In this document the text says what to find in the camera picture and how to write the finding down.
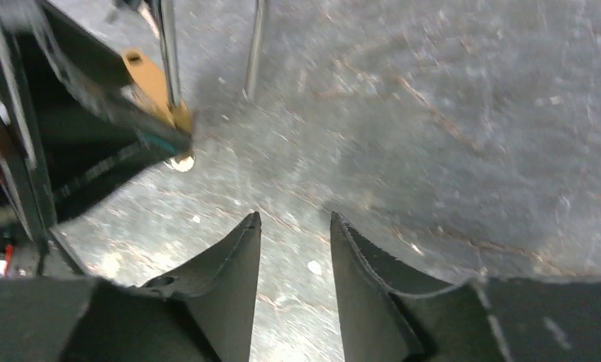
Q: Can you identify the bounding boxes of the small silver keys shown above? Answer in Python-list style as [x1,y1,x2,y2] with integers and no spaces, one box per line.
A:
[164,153,195,173]

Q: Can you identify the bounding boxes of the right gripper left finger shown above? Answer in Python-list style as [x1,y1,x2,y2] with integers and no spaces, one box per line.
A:
[0,212,262,361]

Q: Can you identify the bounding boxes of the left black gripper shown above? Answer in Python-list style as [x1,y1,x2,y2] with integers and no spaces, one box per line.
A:
[0,1,192,275]

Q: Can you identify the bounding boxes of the brass padlock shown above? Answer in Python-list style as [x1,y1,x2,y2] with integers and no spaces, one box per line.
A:
[120,0,268,136]

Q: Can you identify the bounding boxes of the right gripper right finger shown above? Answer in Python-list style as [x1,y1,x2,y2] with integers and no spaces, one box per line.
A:
[330,212,601,361]

